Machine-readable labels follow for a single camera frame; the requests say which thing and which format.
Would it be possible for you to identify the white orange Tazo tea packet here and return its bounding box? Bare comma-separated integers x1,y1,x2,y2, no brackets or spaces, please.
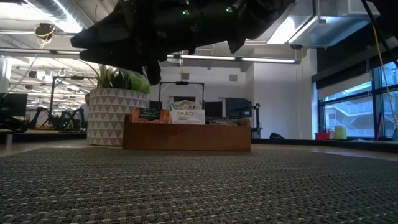
170,108,206,126

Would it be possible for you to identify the black slanted cable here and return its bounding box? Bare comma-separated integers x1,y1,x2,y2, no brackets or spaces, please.
360,0,398,68

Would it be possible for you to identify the long tube ceiling light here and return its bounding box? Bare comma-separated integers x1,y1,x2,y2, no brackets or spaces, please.
0,47,302,65

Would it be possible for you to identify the dark blackcurrant Ahmad tea packet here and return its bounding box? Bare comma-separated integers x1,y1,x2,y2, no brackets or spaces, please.
206,116,239,126

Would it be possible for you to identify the person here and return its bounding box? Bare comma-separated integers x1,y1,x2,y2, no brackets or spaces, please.
78,92,91,125

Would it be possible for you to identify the grey woven placemat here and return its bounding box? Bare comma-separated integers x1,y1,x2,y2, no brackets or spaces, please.
0,146,398,224

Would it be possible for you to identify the succulent in triangle-patterned pot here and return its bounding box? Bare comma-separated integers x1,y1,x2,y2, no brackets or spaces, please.
81,60,152,147

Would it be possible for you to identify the yellow hanging cable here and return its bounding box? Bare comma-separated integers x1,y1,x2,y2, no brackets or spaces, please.
371,24,398,128

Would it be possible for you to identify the large glass window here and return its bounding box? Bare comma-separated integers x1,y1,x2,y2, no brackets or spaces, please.
317,60,398,140

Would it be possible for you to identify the yellow-green cylinder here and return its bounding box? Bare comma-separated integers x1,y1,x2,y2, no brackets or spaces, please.
334,125,348,141

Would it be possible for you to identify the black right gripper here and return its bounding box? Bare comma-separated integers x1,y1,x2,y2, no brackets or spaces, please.
70,0,261,86

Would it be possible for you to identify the black camera stand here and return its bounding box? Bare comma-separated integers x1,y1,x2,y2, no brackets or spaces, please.
49,74,98,125
158,80,205,103

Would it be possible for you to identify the black post with knob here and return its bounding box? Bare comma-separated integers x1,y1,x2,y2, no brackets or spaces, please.
252,102,262,138

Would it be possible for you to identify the wooden tea organiser box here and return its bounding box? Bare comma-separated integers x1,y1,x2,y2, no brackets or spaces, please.
122,113,252,152

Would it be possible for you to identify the pale crumpled fabric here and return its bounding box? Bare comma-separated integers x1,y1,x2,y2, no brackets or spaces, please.
169,99,203,111

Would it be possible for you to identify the round black ceiling device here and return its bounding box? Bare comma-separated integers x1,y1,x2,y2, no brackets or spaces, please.
34,22,57,40

